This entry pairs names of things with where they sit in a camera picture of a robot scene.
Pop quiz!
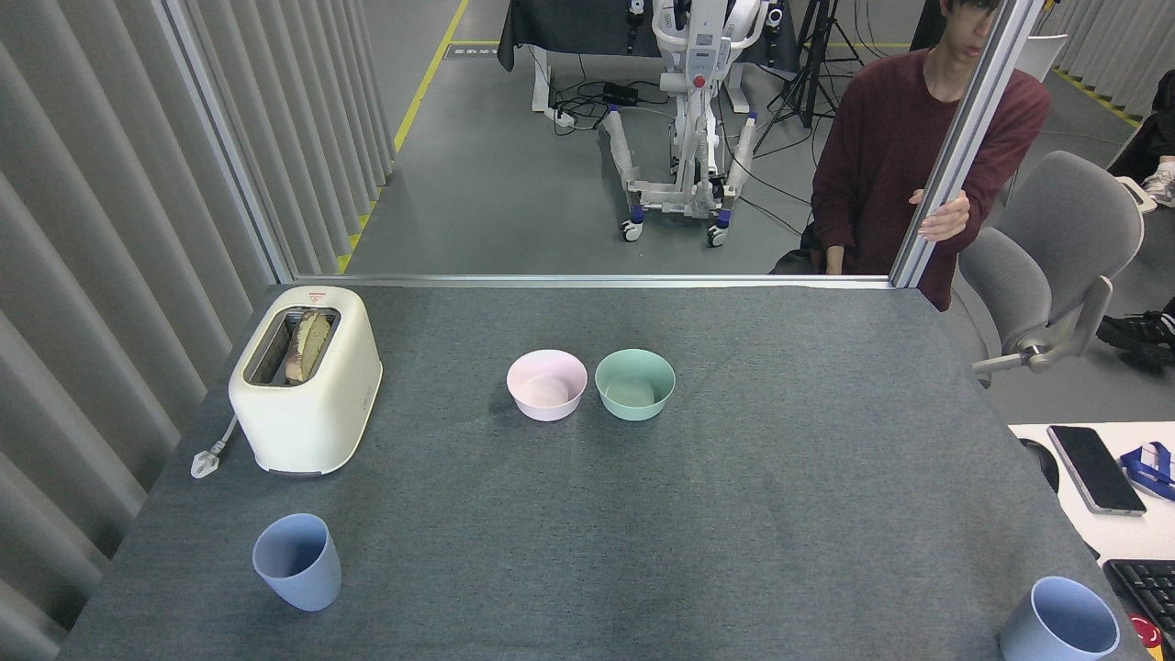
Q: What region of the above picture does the white side table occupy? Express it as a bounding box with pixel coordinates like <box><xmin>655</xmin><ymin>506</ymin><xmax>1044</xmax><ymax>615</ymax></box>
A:
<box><xmin>1007</xmin><ymin>421</ymin><xmax>1175</xmax><ymax>563</ymax></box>

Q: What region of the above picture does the table with black cloth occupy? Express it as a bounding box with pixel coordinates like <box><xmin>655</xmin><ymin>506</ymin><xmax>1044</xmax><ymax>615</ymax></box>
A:
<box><xmin>497</xmin><ymin>0</ymin><xmax>662</xmax><ymax>113</ymax></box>

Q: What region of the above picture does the blue and white strap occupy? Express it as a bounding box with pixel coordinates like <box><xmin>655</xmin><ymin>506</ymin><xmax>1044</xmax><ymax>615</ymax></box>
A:
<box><xmin>1120</xmin><ymin>442</ymin><xmax>1175</xmax><ymax>502</ymax></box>

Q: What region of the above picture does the person's hand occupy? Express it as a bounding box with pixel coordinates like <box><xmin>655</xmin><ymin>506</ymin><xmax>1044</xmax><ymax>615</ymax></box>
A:
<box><xmin>909</xmin><ymin>189</ymin><xmax>971</xmax><ymax>243</ymax></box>

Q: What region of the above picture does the toasted bread slice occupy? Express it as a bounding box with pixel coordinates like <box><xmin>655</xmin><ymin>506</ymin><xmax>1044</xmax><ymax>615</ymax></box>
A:
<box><xmin>284</xmin><ymin>309</ymin><xmax>332</xmax><ymax>385</ymax></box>

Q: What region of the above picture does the person in black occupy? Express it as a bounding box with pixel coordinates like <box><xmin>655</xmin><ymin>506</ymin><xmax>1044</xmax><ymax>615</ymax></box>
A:
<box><xmin>1106</xmin><ymin>69</ymin><xmax>1175</xmax><ymax>207</ymax></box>

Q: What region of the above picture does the silver aluminium rail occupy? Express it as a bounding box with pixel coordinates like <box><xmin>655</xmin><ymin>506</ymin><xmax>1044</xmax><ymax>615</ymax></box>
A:
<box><xmin>294</xmin><ymin>273</ymin><xmax>896</xmax><ymax>290</ymax></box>

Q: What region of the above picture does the black sneaker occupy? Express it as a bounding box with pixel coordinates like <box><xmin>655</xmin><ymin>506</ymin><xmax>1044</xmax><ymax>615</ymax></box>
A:
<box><xmin>1096</xmin><ymin>298</ymin><xmax>1175</xmax><ymax>373</ymax></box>

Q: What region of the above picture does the green bowl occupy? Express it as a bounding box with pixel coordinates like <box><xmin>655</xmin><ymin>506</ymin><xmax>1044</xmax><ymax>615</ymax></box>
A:
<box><xmin>594</xmin><ymin>348</ymin><xmax>677</xmax><ymax>422</ymax></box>

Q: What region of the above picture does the white wheeled stand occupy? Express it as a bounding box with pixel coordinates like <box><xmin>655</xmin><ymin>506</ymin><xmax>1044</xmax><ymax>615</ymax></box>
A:
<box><xmin>601</xmin><ymin>0</ymin><xmax>786</xmax><ymax>249</ymax></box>

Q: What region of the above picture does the white chair back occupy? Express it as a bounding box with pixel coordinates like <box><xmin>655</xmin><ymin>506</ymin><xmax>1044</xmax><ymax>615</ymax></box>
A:
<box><xmin>1014</xmin><ymin>34</ymin><xmax>1069</xmax><ymax>84</ymax></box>

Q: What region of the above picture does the black computer mouse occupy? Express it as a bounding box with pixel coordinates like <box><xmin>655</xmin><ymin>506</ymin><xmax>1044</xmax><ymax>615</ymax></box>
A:
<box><xmin>1019</xmin><ymin>438</ymin><xmax>1060</xmax><ymax>495</ymax></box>

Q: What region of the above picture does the black keyboard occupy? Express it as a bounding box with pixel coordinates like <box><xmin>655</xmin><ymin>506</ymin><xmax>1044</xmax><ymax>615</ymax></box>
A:
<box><xmin>1102</xmin><ymin>558</ymin><xmax>1175</xmax><ymax>634</ymax></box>

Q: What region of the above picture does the blue plastic cup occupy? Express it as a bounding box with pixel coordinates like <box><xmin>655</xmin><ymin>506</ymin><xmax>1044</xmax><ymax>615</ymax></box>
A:
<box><xmin>252</xmin><ymin>512</ymin><xmax>342</xmax><ymax>612</ymax></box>
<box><xmin>999</xmin><ymin>576</ymin><xmax>1121</xmax><ymax>661</ymax></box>

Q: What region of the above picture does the grey office chair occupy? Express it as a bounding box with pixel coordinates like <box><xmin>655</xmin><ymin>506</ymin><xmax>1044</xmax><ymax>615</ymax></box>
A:
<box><xmin>955</xmin><ymin>150</ymin><xmax>1146</xmax><ymax>387</ymax></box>

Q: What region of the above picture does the black floor cable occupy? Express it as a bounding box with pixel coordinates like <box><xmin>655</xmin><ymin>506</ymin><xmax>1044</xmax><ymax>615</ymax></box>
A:
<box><xmin>725</xmin><ymin>115</ymin><xmax>816</xmax><ymax>236</ymax></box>

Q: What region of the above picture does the silver aluminium post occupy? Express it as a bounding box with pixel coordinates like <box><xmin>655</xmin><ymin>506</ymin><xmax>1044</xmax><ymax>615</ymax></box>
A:
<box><xmin>889</xmin><ymin>0</ymin><xmax>1047</xmax><ymax>289</ymax></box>

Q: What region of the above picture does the black tripod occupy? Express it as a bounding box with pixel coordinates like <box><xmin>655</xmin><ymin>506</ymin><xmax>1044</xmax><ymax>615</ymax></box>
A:
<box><xmin>753</xmin><ymin>0</ymin><xmax>878</xmax><ymax>152</ymax></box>

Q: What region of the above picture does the red push button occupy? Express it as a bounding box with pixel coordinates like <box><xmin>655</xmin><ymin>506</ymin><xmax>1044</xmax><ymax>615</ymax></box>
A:
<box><xmin>1127</xmin><ymin>613</ymin><xmax>1165</xmax><ymax>660</ymax></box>

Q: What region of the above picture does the black smartphone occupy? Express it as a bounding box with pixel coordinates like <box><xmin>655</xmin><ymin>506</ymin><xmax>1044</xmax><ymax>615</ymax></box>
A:
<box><xmin>1046</xmin><ymin>424</ymin><xmax>1147</xmax><ymax>517</ymax></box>

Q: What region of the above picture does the pink bowl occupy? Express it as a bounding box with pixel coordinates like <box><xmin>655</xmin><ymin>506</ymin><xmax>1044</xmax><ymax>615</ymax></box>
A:
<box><xmin>506</xmin><ymin>349</ymin><xmax>588</xmax><ymax>422</ymax></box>

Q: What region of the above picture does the white toaster power cord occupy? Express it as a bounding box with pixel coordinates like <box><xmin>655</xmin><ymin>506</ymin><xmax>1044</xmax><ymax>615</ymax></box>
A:
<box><xmin>190</xmin><ymin>415</ymin><xmax>240</xmax><ymax>480</ymax></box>

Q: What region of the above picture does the cream white toaster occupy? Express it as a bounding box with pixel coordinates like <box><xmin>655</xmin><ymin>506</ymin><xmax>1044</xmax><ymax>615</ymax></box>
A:
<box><xmin>228</xmin><ymin>285</ymin><xmax>384</xmax><ymax>476</ymax></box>

